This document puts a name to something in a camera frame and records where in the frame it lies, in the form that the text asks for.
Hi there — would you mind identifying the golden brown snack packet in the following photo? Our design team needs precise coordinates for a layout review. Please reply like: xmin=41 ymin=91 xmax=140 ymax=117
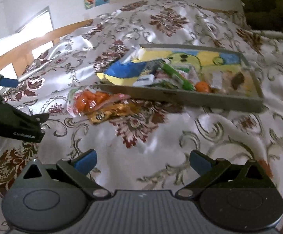
xmin=87 ymin=102 xmax=141 ymax=125

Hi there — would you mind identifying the orange candy bag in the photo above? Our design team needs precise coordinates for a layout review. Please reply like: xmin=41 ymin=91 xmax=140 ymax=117
xmin=66 ymin=89 xmax=111 ymax=117

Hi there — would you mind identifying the green white snack stick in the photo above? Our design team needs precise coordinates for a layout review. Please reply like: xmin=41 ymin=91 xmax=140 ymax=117
xmin=159 ymin=61 xmax=196 ymax=91

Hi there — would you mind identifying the white green snack packet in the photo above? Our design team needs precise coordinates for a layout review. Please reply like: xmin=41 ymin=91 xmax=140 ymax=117
xmin=151 ymin=63 xmax=200 ymax=91

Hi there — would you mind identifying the floral white bed cover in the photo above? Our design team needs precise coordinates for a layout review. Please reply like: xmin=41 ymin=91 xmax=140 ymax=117
xmin=0 ymin=0 xmax=283 ymax=233

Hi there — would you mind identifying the window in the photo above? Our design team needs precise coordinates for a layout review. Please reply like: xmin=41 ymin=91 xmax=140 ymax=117
xmin=0 ymin=5 xmax=55 ymax=59

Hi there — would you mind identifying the small orange round snack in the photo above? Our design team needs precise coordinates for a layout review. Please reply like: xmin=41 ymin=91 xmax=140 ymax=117
xmin=194 ymin=81 xmax=211 ymax=93

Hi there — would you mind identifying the grey tray with painted liner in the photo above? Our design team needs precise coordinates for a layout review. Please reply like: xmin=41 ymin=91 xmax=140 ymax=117
xmin=95 ymin=44 xmax=263 ymax=113

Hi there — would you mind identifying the wooden bed frame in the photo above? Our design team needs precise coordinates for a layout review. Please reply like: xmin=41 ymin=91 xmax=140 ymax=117
xmin=0 ymin=19 xmax=93 ymax=77

